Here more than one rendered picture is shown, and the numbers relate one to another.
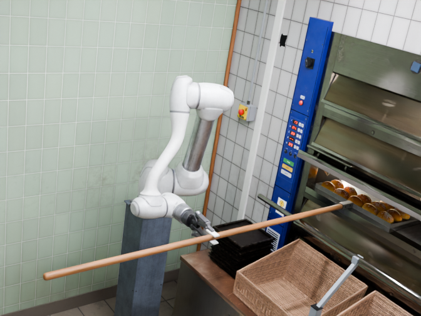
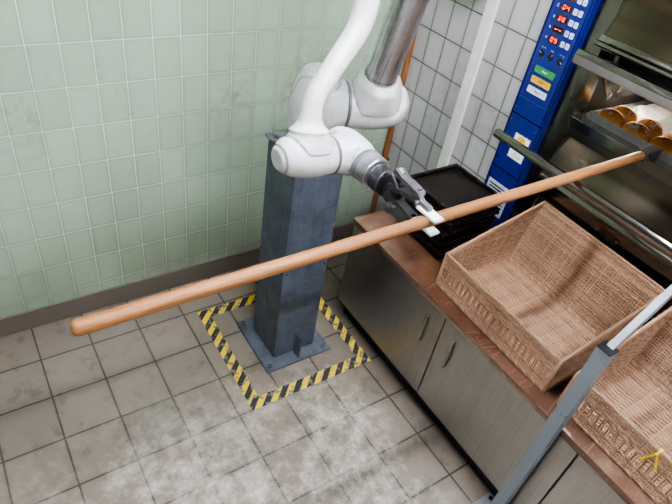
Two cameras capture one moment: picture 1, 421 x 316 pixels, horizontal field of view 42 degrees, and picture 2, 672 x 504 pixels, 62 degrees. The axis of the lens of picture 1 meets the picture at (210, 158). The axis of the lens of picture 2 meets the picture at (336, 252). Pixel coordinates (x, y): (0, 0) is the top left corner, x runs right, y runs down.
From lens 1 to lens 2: 125 cm
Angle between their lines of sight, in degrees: 19
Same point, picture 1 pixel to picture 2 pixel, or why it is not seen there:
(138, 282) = not seen: hidden behind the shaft
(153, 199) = (315, 142)
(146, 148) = (303, 44)
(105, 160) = (235, 62)
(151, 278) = not seen: hidden behind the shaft
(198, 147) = (399, 39)
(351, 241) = (648, 214)
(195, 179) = (388, 101)
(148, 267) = (305, 241)
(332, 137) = (646, 26)
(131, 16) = not seen: outside the picture
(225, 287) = (424, 273)
